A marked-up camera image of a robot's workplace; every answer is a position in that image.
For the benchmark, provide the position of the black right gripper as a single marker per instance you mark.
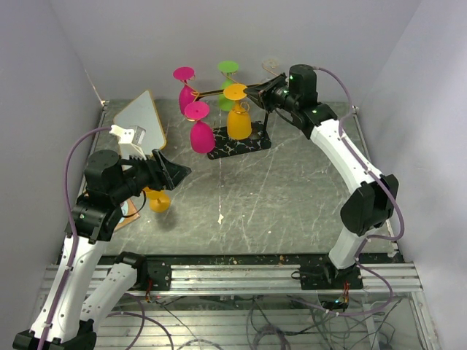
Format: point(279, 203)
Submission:
point(264, 100)

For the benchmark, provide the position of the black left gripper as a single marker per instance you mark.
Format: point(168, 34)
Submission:
point(172, 173)

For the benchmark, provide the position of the yellow wine glass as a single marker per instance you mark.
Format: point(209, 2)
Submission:
point(159, 201)
point(239, 125)

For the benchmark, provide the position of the pink wine glass front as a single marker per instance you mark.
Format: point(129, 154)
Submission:
point(202, 138)

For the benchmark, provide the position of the pink wine glass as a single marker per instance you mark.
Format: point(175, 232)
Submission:
point(187, 95)
point(202, 138)

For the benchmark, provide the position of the pink wine glass back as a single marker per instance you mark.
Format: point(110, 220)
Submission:
point(187, 95)

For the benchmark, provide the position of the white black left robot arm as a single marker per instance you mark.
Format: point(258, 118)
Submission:
point(71, 315)

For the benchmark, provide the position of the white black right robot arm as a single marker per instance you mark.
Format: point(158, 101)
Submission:
point(372, 194)

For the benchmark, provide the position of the clear wine glass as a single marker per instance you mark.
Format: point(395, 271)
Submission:
point(270, 65)

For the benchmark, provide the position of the green wine glass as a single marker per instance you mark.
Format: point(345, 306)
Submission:
point(227, 69)

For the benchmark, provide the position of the black gold wine glass rack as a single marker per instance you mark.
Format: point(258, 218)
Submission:
point(227, 147)

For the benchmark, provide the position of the white gold framed board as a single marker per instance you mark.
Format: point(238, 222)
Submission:
point(142, 112)

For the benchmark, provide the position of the orange picture book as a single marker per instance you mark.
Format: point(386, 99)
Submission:
point(130, 214)

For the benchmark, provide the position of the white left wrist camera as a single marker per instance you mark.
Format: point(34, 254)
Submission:
point(129, 141)

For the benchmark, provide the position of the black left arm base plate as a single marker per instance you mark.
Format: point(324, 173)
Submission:
point(151, 274)

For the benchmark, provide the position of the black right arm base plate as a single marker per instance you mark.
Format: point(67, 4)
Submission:
point(317, 272)

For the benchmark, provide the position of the aluminium rail frame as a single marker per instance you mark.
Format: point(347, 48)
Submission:
point(248, 305)

